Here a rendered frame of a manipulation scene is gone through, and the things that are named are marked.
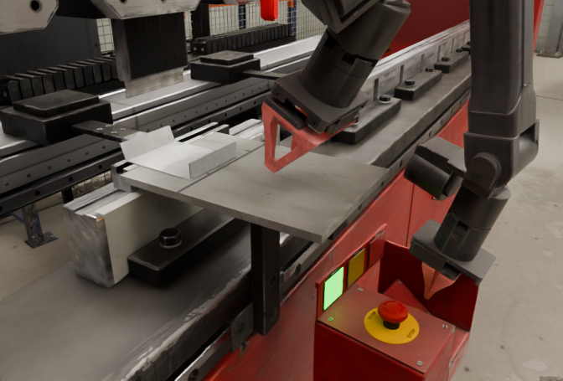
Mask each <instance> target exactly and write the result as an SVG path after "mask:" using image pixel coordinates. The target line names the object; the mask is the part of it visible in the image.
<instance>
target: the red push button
mask: <svg viewBox="0 0 563 381"><path fill-rule="evenodd" d="M378 313H379V315H380V317H381V318H382V319H383V320H384V321H383V324H384V326H385V327H386V328H388V329H390V330H396V329H398V328H399V327H400V323H401V322H403V321H404V320H405V319H406V318H407V317H408V310H407V308H406V306H405V305H404V304H402V303H400V302H398V301H392V300H388V301H382V302H381V303H380V304H379V307H378Z"/></svg>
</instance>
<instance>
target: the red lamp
mask: <svg viewBox="0 0 563 381"><path fill-rule="evenodd" d="M383 239H384V232H383V233H381V234H380V235H379V236H378V237H377V238H376V239H374V240H373V241H372V242H371V243H370V245H369V263H368V268H370V267H371V266H372V264H374V263H375V262H376V261H377V259H379V258H380V257H381V256H382V249H383Z"/></svg>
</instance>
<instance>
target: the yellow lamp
mask: <svg viewBox="0 0 563 381"><path fill-rule="evenodd" d="M364 250H365V249H363V250H362V251H360V252H359V253H358V254H357V255H356V256H355V257H354V258H353V259H352V260H351V261H350V262H349V276H348V287H349V286H351V285H352V284H353V283H354V282H355V281H356V280H357V279H358V278H359V277H360V276H361V275H362V274H363V270H364Z"/></svg>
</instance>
